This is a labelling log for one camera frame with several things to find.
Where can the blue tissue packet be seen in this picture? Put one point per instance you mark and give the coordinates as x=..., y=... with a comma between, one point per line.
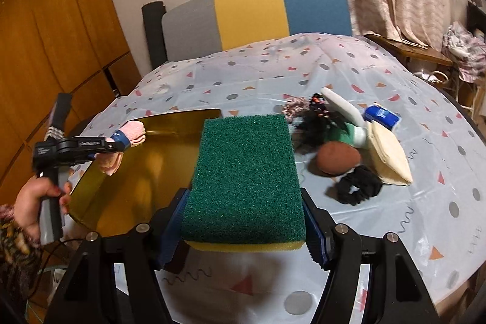
x=386, y=118

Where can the pink striped scrunchie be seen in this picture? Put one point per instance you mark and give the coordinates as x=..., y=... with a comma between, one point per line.
x=296, y=107

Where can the gold metal tray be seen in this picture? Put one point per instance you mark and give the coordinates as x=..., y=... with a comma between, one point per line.
x=148, y=178

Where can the wooden side table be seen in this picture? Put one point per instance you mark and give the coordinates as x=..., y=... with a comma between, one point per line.
x=406, y=52

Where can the black wig with beads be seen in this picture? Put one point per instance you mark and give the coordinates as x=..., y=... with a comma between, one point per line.
x=310, y=129

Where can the person's left hand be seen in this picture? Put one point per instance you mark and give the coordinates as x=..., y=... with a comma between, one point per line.
x=26, y=209

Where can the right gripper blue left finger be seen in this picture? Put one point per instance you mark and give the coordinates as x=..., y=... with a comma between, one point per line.
x=174, y=250

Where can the black fabric scrunchie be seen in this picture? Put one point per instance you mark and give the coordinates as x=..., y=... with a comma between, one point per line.
x=360, y=185

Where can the floral cloth pile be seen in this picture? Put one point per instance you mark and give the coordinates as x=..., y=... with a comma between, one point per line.
x=466, y=51

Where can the white foam block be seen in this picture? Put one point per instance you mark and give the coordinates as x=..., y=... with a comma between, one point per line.
x=343, y=107

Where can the green cap white bottle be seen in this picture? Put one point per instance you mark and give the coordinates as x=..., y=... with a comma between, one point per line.
x=347, y=133

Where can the grey yellow blue chair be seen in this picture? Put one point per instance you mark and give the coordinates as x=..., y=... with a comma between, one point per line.
x=199, y=28

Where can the patterned left sleeve forearm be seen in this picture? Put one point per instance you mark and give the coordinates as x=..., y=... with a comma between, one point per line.
x=20, y=259

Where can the brown oval plush pad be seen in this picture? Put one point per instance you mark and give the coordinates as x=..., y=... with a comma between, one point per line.
x=335, y=158

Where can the pink towel blue band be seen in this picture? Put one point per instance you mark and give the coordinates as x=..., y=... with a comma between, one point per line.
x=131, y=134

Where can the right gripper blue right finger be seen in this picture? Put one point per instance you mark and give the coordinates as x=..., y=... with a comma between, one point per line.
x=319, y=235

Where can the green yellow scouring sponge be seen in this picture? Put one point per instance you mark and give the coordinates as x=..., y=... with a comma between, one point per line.
x=245, y=194

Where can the wooden cabinet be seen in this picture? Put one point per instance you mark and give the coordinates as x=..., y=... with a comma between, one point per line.
x=48, y=47

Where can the cream cloth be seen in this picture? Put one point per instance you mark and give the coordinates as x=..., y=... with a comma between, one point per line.
x=387, y=156

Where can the white patterned tablecloth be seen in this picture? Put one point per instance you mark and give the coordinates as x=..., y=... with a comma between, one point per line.
x=440, y=215

